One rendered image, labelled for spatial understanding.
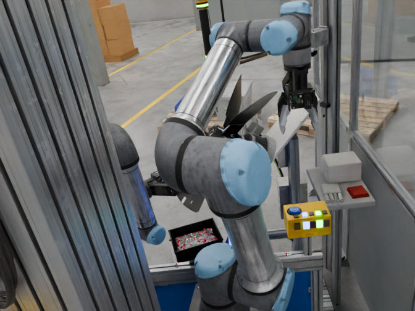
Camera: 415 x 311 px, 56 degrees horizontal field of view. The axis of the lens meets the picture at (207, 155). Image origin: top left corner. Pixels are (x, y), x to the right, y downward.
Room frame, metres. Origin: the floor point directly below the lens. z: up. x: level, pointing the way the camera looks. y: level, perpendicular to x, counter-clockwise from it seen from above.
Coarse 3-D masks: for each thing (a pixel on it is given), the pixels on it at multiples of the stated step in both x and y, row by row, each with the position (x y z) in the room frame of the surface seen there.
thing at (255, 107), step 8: (264, 96) 1.49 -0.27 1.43; (272, 96) 1.58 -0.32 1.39; (256, 104) 1.53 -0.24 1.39; (264, 104) 1.59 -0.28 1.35; (240, 112) 1.49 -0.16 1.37; (248, 112) 1.56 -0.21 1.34; (256, 112) 1.61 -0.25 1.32; (232, 120) 1.55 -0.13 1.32; (240, 120) 1.59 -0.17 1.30; (248, 120) 1.63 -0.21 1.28
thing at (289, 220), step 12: (288, 204) 1.23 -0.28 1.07; (300, 204) 1.21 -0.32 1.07; (312, 204) 1.20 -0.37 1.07; (324, 204) 1.19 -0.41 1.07; (288, 216) 1.15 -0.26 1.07; (300, 216) 1.14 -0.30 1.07; (312, 216) 1.13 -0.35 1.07; (324, 216) 1.12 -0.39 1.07; (288, 228) 1.13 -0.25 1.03; (312, 228) 1.12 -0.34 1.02; (324, 228) 1.12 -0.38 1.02
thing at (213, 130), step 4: (216, 124) 1.67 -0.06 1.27; (212, 128) 1.70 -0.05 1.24; (216, 128) 1.63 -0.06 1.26; (224, 128) 1.66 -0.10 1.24; (208, 132) 1.71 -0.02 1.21; (212, 132) 1.68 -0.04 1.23; (216, 132) 1.61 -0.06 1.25; (220, 132) 1.62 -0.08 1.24; (212, 136) 1.60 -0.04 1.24; (216, 136) 1.60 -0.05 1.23; (220, 136) 1.61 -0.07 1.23; (224, 136) 1.61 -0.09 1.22; (228, 136) 1.62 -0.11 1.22; (232, 136) 1.66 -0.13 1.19; (236, 136) 1.64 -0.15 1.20; (240, 136) 1.63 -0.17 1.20
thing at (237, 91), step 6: (240, 78) 1.86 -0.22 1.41; (240, 84) 1.89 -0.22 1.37; (234, 90) 1.81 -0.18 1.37; (240, 90) 1.92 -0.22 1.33; (234, 96) 1.82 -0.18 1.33; (240, 96) 1.93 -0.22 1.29; (234, 102) 1.82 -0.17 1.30; (240, 102) 1.93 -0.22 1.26; (228, 108) 1.76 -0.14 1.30; (234, 108) 1.82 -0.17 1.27; (228, 114) 1.76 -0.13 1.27; (234, 114) 1.81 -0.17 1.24
